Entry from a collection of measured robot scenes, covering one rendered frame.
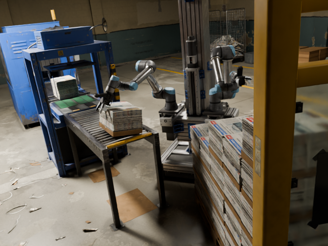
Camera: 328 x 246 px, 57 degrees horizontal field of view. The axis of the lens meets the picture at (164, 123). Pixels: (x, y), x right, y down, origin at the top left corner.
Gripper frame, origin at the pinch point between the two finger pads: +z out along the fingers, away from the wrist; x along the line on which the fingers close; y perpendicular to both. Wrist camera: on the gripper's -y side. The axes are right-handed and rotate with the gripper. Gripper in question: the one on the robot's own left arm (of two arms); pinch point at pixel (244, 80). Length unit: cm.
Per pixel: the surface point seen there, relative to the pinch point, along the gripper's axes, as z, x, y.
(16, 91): -303, 322, 6
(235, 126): 55, 26, 14
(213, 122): 44, 39, 12
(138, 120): -18, 95, 18
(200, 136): 10, 46, 35
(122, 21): -966, 151, -59
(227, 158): 77, 39, 24
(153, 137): -15, 86, 36
